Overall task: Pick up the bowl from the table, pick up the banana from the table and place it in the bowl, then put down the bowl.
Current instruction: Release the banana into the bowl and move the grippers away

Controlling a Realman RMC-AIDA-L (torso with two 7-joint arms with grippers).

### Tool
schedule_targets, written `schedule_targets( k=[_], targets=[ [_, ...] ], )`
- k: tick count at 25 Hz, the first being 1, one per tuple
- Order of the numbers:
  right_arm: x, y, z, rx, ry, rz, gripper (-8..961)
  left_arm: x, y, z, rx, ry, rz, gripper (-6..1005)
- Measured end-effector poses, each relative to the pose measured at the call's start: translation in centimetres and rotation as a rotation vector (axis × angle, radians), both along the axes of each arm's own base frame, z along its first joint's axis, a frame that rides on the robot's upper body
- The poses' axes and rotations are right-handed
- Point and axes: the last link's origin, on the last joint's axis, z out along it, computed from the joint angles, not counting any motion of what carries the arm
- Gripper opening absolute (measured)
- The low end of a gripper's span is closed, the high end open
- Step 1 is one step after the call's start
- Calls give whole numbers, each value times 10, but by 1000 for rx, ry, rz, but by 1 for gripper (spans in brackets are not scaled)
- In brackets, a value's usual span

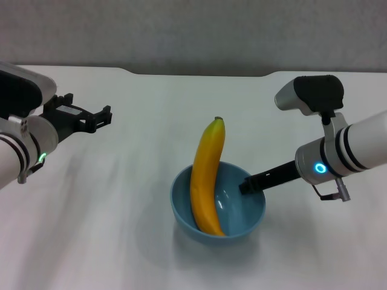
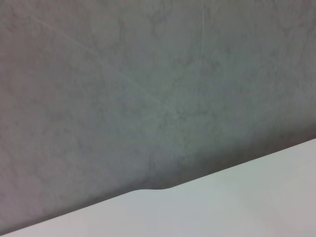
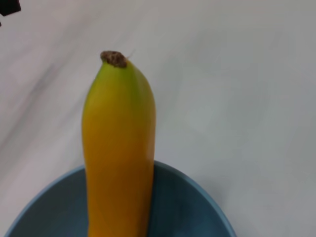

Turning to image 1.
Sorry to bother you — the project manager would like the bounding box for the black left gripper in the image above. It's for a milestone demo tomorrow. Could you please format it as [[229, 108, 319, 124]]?
[[44, 92, 113, 145]]

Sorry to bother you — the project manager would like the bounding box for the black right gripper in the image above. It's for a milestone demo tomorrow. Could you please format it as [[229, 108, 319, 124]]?
[[238, 161, 299, 195]]

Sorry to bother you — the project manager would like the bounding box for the blue bowl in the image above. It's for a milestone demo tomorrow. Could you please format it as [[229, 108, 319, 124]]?
[[170, 161, 266, 245]]

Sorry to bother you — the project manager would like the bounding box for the yellow banana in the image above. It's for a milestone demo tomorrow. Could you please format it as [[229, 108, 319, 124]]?
[[189, 116, 227, 237]]

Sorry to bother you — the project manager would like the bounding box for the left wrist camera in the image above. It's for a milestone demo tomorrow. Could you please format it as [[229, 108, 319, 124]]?
[[0, 62, 57, 121]]

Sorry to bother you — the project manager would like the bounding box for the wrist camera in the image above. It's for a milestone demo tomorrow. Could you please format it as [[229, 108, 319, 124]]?
[[0, 62, 57, 121], [274, 75, 345, 117]]

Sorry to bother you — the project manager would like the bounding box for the left arm cable plug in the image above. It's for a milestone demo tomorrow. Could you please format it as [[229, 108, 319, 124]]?
[[17, 156, 47, 184]]

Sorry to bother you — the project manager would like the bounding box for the arm cable plug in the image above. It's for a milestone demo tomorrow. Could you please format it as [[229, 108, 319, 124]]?
[[17, 156, 47, 184], [311, 177, 352, 202]]

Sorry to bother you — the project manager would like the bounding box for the right arm cable plug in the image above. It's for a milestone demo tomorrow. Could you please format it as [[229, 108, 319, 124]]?
[[311, 177, 352, 202]]

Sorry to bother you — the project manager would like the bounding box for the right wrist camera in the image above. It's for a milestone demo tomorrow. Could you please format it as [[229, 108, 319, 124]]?
[[274, 75, 345, 117]]

